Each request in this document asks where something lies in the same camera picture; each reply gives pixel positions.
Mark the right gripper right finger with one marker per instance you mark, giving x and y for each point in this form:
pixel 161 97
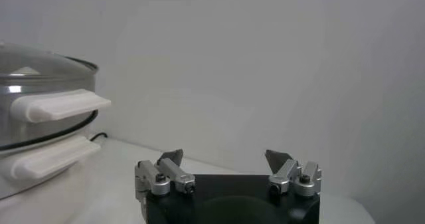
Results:
pixel 292 179

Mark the white oval plate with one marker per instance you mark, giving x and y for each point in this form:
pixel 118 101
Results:
pixel 342 212

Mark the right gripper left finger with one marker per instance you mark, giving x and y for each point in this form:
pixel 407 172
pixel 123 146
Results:
pixel 159 180

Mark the white electric cooker base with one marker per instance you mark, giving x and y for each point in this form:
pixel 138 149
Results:
pixel 40 192

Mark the stainless steel steamer basket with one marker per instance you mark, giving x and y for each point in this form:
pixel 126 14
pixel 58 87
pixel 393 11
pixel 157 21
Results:
pixel 50 105

